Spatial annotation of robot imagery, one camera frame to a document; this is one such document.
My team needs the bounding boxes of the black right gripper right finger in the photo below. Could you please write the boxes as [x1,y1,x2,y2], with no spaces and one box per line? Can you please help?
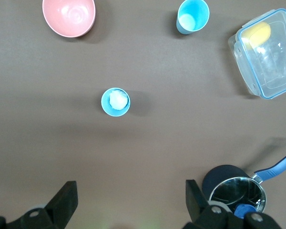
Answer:
[185,179,281,229]

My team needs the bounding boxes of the small blue lump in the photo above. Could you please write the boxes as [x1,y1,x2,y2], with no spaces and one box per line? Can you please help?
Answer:
[234,204,257,219]

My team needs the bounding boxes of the pink bowl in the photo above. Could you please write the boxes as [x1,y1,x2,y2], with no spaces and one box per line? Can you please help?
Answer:
[42,0,96,38]

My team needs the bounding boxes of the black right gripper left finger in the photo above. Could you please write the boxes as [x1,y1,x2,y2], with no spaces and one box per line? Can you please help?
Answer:
[0,180,79,229]

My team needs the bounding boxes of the clear blue-rimmed food container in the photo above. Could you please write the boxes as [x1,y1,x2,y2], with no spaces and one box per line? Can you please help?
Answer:
[228,8,286,100]

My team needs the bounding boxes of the yellow round food piece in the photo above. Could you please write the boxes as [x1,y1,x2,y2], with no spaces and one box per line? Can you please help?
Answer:
[240,21,272,50]

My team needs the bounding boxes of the blue plastic cup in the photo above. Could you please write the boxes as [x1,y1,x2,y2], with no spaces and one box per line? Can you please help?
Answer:
[101,87,131,117]
[176,0,210,35]

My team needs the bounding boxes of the dark saucepan with blue handle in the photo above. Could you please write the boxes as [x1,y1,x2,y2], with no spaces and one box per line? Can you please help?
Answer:
[202,148,286,219]

